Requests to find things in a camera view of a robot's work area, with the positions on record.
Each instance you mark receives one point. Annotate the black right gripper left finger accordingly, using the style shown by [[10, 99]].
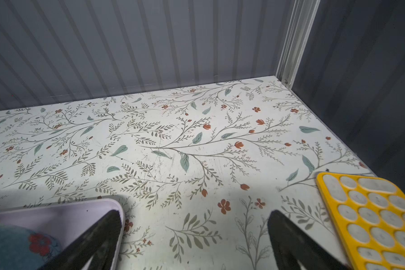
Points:
[[95, 248]]

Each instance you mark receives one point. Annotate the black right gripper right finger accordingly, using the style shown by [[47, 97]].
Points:
[[293, 248]]

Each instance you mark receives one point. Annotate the blue polka dot mug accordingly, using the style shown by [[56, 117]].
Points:
[[24, 249]]

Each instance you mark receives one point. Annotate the lavender plastic tray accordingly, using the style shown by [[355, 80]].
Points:
[[64, 222]]

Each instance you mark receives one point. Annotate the yellow calculator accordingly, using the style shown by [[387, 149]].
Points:
[[369, 216]]

